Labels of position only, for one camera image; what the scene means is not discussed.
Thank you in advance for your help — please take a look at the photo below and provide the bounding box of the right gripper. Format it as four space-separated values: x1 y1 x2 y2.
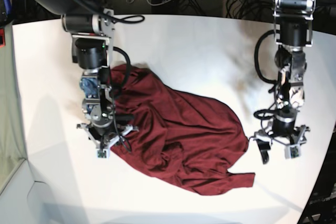
76 123 139 152

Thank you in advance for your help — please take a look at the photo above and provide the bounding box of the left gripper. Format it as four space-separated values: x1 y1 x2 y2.
249 125 311 165

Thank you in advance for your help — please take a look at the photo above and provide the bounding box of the dark red t-shirt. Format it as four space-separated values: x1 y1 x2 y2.
111 67 255 196

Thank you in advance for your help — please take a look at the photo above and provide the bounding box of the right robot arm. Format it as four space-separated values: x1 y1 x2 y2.
35 0 144 158

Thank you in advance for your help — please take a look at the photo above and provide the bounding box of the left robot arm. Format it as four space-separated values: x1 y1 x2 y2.
251 0 317 164

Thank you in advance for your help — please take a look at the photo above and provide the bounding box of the red box at left edge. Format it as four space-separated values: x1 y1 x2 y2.
0 28 6 48

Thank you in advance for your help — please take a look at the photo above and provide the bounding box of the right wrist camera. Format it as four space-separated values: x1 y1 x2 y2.
97 148 110 159

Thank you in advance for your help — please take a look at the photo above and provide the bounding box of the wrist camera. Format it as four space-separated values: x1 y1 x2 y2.
97 148 110 159
285 144 301 159

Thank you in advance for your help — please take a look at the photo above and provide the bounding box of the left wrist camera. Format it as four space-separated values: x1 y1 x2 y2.
285 144 301 159

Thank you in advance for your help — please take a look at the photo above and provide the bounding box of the blue handled tool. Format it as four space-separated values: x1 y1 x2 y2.
3 0 12 16

